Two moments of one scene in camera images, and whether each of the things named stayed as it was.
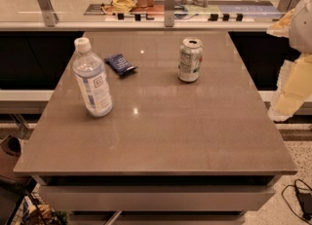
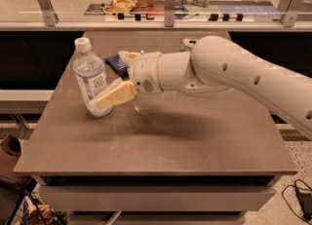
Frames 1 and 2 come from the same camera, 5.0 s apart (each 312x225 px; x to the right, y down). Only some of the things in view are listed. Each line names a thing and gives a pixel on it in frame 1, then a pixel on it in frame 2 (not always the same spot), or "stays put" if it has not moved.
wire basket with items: [36, 208] stays put
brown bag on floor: [11, 148] stays put
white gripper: [302, 27] -> [145, 72]
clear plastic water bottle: [89, 68] stays put
